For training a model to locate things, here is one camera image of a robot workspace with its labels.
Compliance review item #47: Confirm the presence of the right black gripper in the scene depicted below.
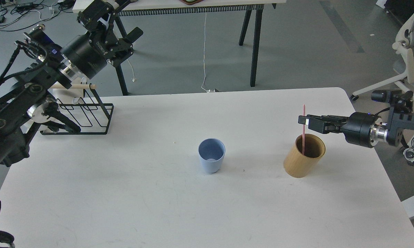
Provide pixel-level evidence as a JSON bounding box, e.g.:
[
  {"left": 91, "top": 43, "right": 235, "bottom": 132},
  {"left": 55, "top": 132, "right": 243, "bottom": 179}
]
[{"left": 298, "top": 112, "right": 382, "bottom": 148}]

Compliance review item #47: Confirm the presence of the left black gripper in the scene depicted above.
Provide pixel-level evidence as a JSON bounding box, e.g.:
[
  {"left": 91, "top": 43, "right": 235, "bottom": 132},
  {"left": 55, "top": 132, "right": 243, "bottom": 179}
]
[{"left": 61, "top": 0, "right": 144, "bottom": 79}]

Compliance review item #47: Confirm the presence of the pink chopstick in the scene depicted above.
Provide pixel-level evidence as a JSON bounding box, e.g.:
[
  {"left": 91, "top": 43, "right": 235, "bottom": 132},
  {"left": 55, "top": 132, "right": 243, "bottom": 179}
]
[{"left": 301, "top": 104, "right": 306, "bottom": 155}]

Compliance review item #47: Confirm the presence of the blue plastic cup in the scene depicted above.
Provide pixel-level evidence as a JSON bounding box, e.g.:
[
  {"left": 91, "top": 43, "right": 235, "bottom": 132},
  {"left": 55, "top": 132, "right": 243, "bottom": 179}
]
[{"left": 198, "top": 138, "right": 226, "bottom": 173}]

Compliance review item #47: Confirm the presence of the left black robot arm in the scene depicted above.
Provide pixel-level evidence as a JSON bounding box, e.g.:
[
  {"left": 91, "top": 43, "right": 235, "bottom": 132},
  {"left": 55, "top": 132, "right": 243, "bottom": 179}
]
[{"left": 0, "top": 0, "right": 143, "bottom": 167}]

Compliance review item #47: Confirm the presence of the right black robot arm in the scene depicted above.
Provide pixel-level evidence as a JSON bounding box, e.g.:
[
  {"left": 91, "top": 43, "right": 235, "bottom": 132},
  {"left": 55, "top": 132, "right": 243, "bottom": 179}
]
[{"left": 298, "top": 90, "right": 414, "bottom": 166}]

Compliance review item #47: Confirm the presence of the bamboo cylinder holder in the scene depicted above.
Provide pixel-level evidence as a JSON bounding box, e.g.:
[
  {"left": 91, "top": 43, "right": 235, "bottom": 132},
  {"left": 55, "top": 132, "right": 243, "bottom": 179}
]
[{"left": 283, "top": 134, "right": 326, "bottom": 178}]

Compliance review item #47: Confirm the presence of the white background table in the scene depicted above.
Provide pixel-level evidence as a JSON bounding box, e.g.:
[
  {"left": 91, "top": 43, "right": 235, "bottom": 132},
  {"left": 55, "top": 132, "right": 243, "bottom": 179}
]
[{"left": 102, "top": 0, "right": 287, "bottom": 87}]

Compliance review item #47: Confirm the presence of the white hanging cable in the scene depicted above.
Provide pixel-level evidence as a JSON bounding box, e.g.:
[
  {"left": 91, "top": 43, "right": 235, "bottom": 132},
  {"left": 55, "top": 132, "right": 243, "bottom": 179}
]
[
  {"left": 201, "top": 12, "right": 220, "bottom": 93},
  {"left": 126, "top": 59, "right": 136, "bottom": 82}
]

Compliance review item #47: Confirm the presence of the black wire dish rack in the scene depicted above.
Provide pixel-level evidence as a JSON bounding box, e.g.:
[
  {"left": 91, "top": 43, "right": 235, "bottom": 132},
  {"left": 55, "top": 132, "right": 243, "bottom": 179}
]
[{"left": 55, "top": 84, "right": 114, "bottom": 135}]

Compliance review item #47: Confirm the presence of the floor cables bundle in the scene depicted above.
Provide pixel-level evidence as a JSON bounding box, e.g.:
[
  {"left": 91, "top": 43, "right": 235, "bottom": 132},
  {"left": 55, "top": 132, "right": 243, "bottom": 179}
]
[{"left": 0, "top": 0, "right": 76, "bottom": 32}]

